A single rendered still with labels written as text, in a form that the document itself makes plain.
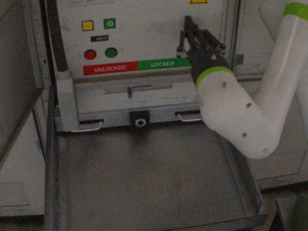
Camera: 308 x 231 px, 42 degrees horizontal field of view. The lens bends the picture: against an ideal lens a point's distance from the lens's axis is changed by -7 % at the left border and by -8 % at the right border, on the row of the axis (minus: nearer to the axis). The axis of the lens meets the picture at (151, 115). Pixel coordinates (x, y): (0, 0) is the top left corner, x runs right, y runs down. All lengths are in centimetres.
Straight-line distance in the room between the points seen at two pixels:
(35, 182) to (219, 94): 129
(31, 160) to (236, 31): 101
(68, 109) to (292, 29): 64
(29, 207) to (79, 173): 89
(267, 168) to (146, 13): 123
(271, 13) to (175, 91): 39
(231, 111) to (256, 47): 81
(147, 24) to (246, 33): 51
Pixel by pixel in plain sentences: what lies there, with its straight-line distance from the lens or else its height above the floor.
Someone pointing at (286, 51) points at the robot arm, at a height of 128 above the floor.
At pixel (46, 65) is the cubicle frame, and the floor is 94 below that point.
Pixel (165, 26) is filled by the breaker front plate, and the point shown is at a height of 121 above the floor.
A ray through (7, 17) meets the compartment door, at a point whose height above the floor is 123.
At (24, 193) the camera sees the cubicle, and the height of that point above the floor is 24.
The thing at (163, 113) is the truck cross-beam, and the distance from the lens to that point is 136.
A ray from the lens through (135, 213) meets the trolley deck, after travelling 117.
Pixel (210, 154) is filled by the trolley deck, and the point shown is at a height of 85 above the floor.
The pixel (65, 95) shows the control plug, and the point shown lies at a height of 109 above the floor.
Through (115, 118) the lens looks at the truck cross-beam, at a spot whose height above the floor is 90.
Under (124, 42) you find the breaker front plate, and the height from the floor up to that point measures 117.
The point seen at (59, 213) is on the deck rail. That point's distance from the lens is 119.
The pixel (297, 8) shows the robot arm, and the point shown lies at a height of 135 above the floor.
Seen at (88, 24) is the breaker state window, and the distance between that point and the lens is 116.
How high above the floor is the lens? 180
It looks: 42 degrees down
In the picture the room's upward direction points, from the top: straight up
